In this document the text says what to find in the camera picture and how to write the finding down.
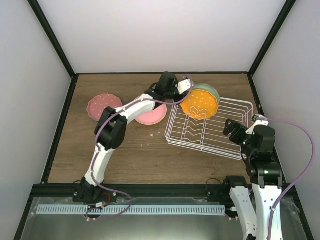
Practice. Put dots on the white wire dish rack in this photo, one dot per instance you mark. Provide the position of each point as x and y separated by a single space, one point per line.
206 135

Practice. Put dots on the mint green plate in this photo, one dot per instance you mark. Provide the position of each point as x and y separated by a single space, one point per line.
207 88

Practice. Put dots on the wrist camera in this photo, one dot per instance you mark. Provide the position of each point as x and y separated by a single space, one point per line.
257 120
184 86

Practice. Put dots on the orange polka dot plate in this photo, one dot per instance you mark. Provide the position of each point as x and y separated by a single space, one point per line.
201 104

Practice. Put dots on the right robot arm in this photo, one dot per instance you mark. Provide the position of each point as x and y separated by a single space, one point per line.
257 207

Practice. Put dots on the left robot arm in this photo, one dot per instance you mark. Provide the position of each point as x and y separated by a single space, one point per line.
111 128

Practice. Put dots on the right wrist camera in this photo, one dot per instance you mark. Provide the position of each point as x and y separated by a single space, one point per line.
257 120

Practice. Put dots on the dark pink polka dot plate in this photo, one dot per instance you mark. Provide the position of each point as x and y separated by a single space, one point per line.
97 105

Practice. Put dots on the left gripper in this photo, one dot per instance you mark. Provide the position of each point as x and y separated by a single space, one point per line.
182 97

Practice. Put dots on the white slotted cable duct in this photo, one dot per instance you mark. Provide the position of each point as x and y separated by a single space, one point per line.
202 210

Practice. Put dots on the light pink plate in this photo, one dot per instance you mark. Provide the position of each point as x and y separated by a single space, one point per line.
155 115

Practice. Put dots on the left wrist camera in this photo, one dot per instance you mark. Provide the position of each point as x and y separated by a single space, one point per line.
184 86

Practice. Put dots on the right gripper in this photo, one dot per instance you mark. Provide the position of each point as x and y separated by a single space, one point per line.
234 125

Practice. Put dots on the pale yellow plate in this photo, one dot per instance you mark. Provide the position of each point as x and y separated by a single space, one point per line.
149 123

